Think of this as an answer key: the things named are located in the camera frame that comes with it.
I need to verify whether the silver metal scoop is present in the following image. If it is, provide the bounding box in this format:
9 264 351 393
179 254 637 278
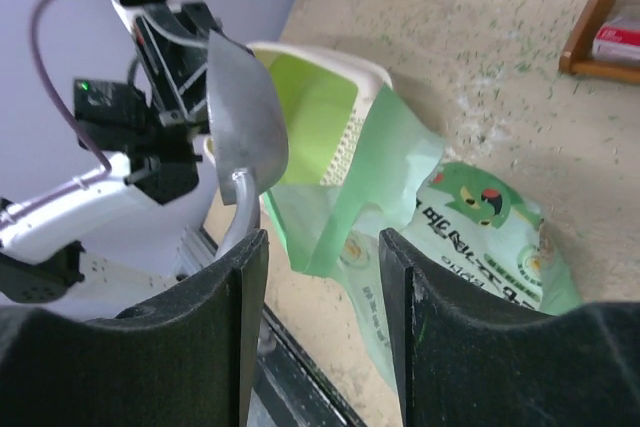
206 33 289 258

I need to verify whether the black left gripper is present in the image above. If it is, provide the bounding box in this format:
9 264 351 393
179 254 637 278
134 1 221 122

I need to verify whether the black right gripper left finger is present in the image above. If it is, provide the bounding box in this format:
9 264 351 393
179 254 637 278
1 230 269 426

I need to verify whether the beige green litter box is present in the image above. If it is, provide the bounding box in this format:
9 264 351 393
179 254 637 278
202 41 395 188

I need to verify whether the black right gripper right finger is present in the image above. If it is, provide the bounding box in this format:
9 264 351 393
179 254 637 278
379 229 639 426

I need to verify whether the wooden shelf rack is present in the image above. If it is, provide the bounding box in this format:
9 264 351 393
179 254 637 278
558 0 639 84

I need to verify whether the red white small box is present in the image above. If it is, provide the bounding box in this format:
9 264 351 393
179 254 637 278
591 17 639 64

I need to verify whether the green cat litter bag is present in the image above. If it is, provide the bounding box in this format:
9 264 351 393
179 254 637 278
265 87 581 384

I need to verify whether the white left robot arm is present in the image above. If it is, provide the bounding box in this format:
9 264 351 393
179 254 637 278
1 1 221 316

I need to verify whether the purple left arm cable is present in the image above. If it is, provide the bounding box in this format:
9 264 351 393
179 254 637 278
30 0 114 173

